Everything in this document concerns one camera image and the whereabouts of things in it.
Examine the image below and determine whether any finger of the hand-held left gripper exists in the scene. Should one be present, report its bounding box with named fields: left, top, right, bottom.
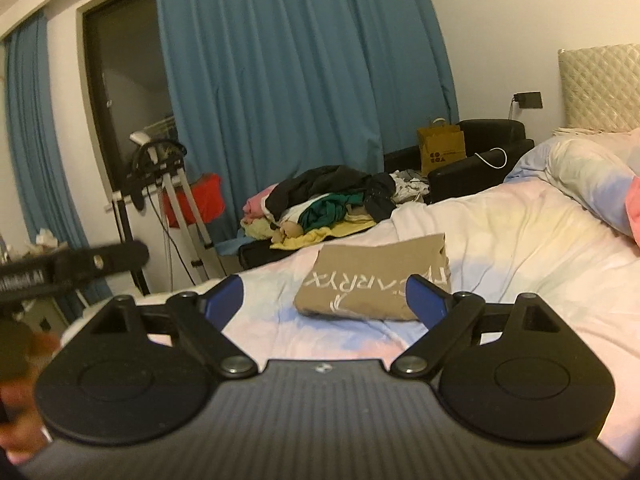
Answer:
left=65, top=240, right=150, bottom=287

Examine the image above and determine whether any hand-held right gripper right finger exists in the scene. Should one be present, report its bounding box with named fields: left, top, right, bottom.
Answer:
left=390, top=274, right=563, bottom=380

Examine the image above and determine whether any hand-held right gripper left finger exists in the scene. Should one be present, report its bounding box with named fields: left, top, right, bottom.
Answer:
left=90, top=275, right=258, bottom=380

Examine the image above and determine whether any tan printed t-shirt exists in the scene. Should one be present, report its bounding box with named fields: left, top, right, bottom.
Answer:
left=292, top=232, right=453, bottom=322

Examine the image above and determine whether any pile of mixed clothes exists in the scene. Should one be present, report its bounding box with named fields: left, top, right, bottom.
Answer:
left=240, top=164, right=431, bottom=251

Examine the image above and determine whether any person's left hand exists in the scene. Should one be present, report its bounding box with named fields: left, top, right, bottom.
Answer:
left=0, top=332, right=63, bottom=461

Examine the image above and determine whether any white black upright rack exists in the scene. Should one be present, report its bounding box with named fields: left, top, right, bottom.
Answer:
left=107, top=187, right=166, bottom=296

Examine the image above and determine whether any tissue box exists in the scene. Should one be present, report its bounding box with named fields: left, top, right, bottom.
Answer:
left=32, top=228, right=68, bottom=256

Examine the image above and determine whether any white dressing table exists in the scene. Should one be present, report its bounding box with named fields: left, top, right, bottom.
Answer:
left=0, top=255, right=96, bottom=336

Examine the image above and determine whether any red hanging garment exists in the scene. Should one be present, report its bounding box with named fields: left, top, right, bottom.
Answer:
left=162, top=174, right=225, bottom=228

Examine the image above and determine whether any pastel tie-dye bed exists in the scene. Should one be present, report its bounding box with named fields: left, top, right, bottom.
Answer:
left=135, top=175, right=640, bottom=461

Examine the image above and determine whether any garment steamer stand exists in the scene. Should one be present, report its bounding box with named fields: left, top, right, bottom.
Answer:
left=125, top=130, right=216, bottom=273

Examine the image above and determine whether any narrow blue curtain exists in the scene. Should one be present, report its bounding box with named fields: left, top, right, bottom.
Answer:
left=0, top=10, right=113, bottom=301

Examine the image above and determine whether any yellow paper bag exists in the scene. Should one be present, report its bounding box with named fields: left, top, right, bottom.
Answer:
left=417, top=117, right=466, bottom=177

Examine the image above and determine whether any black sofa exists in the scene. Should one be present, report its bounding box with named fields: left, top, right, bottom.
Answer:
left=237, top=119, right=536, bottom=268

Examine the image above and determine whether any dark window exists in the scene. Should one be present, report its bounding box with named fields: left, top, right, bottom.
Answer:
left=80, top=0, right=181, bottom=196

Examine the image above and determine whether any pastel pillow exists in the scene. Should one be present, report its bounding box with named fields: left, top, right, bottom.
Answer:
left=505, top=127, right=640, bottom=248

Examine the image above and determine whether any wide blue curtain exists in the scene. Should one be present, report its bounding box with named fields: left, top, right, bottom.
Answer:
left=155, top=0, right=461, bottom=246

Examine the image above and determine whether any quilted beige headboard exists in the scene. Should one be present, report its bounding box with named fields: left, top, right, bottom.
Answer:
left=557, top=42, right=640, bottom=133

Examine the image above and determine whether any white cable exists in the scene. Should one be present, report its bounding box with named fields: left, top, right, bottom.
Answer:
left=475, top=148, right=508, bottom=168

